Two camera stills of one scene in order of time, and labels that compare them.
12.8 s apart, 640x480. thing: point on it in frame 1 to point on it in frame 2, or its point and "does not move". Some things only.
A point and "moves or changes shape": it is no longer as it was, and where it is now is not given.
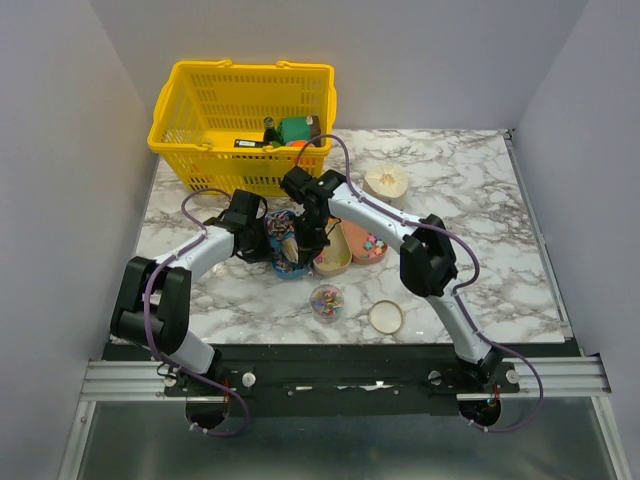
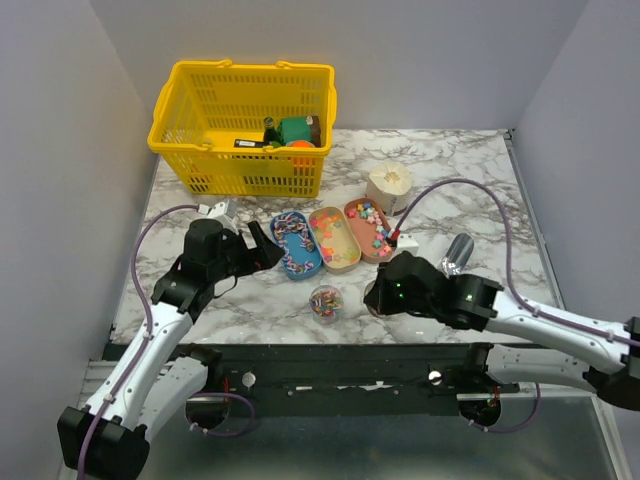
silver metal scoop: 290,250 moves or changes shape
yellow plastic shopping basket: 246,129 does not move
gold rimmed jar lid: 385,316 to 368,289
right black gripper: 308,247 to 378,297
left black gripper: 264,253 to 270,252
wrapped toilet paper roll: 387,183 does not move
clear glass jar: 326,303 does not move
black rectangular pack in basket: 246,143 does not move
